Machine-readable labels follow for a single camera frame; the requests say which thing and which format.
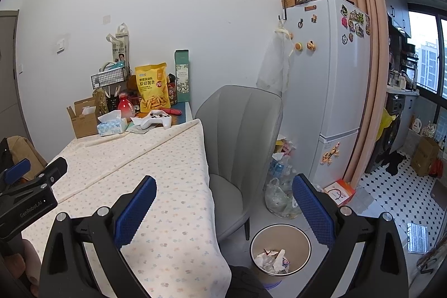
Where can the yellow plastic bag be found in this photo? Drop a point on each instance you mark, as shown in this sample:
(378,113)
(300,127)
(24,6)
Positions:
(386,123)

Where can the grey door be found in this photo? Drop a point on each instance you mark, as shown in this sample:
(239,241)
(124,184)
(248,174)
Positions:
(10,81)

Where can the kitchen rack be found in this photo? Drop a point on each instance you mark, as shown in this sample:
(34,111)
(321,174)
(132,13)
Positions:
(405,74)

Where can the gold figure fridge magnets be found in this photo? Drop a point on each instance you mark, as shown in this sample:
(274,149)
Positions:
(330,153)

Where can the white fridge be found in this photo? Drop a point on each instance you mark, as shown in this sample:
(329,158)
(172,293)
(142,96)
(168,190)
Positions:
(324,81)

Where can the tall green box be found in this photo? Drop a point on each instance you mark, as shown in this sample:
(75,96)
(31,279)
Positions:
(182,78)

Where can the translucent hanging bag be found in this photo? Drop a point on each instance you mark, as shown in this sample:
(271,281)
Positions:
(276,67)

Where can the white light switch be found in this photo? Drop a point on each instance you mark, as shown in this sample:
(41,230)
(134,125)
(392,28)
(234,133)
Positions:
(59,45)

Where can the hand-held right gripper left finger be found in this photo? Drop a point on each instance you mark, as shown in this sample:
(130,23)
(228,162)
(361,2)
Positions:
(136,214)

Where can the black pen holder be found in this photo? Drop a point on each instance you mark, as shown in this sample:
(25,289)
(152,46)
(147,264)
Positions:
(111,102)

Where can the dark washing machine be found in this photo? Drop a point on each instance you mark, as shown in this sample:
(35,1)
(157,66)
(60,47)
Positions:
(396,102)

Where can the black crumpled cloth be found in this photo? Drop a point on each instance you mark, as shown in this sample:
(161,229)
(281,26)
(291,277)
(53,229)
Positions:
(394,163)

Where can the person's left hand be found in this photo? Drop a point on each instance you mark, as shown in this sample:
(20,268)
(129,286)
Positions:
(31,259)

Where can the black clothing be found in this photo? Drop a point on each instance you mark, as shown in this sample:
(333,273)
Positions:
(5,155)

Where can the white plastic bag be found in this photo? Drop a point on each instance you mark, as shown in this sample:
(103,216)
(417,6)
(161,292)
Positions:
(279,258)

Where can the white game controller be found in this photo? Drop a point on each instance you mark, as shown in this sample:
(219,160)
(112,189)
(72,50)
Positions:
(153,120)

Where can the yellow snack bag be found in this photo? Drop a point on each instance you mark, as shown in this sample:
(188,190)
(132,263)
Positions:
(152,88)

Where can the burger fridge magnet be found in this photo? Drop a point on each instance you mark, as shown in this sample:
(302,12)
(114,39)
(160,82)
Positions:
(298,46)

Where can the blue tissue box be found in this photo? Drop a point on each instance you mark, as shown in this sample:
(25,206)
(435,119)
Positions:
(111,128)

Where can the large cardboard box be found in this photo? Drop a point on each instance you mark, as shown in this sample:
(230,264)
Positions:
(424,156)

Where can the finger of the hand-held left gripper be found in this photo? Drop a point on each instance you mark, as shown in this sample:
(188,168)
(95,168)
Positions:
(17,169)
(56,167)

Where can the brown armchair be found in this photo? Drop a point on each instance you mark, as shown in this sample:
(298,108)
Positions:
(28,151)

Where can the window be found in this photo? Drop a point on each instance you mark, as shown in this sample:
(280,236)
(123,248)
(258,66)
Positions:
(427,53)

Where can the beige waste bin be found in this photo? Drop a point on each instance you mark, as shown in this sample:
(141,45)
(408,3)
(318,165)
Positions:
(297,242)

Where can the dark red tin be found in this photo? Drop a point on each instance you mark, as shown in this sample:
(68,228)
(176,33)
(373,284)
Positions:
(171,92)

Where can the orange and white box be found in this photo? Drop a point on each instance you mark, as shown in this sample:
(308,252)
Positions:
(340,193)

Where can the dotted cream tablecloth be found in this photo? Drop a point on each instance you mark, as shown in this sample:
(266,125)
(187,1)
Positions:
(157,158)

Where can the grey chair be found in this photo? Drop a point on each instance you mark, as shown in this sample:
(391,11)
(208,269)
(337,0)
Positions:
(241,123)

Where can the red vase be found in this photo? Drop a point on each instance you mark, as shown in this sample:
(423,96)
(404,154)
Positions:
(125,107)

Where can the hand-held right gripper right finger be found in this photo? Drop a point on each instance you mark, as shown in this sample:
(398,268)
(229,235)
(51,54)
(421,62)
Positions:
(312,214)

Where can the plastic water bottle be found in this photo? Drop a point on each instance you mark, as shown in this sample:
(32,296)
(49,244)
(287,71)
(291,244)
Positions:
(277,168)

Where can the cluster of fridge magnets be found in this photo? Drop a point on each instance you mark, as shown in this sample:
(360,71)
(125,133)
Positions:
(356,24)

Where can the wooden basket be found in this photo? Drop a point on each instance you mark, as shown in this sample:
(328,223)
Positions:
(289,1)

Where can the clear plastic bag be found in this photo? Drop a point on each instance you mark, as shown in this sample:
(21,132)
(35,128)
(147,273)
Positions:
(277,200)

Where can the bag of colourful packets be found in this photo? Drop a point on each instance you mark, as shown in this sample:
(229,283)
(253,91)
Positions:
(286,146)

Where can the open cardboard box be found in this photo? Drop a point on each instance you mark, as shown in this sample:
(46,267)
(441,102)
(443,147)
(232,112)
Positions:
(82,125)

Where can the person's dark trousers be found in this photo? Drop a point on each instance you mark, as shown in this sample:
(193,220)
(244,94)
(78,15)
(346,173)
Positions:
(248,284)

